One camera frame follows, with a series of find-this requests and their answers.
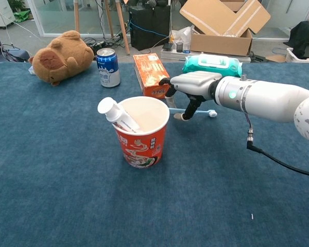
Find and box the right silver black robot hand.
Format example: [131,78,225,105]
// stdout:
[158,71,224,121]

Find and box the light blue toothbrush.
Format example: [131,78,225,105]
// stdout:
[168,107,217,118]

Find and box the red paper noodle cup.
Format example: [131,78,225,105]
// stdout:
[110,96,170,169]

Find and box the white toothpaste tube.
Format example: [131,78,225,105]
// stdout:
[97,97,145,134]

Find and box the open brown cardboard box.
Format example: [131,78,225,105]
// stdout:
[179,0,271,57]

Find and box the orange cardboard box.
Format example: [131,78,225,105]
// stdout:
[132,53,174,100]

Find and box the green wet wipes pack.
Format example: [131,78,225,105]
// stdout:
[182,53,244,78]

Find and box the white plastic bag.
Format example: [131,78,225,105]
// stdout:
[169,25,193,51]

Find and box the black computer tower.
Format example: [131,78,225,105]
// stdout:
[128,5,171,51]

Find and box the flat cardboard piece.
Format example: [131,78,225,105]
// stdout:
[266,54,286,63]

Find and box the blue white drink can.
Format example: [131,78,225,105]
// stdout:
[96,47,121,89]

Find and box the wooden stand leg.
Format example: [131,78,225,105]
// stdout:
[104,0,115,39]
[74,0,80,33]
[114,0,131,56]

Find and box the white plastic crate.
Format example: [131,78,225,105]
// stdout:
[285,47,309,63]

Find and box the black cloth cover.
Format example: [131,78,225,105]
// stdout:
[289,21,309,59]

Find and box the brown capybara plush toy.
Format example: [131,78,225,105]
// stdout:
[28,30,95,87]

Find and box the blue felt table mat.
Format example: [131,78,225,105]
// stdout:
[0,61,309,247]

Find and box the dark blue machine body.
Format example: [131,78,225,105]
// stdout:
[0,22,30,62]

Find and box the green bag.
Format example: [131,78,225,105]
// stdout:
[12,9,31,23]

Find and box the green potted plant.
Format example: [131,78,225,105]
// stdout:
[7,0,26,12]

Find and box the white cabinet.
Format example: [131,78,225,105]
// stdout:
[0,0,16,28]

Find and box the silver aluminium rail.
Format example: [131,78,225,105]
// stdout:
[160,48,252,64]

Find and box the black flat bracket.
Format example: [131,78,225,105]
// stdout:
[249,50,268,63]

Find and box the blue network cable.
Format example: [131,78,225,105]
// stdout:
[128,19,170,38]

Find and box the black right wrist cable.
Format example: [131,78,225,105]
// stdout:
[244,112,309,178]

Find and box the black cable tangle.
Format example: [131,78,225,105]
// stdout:
[82,36,129,56]

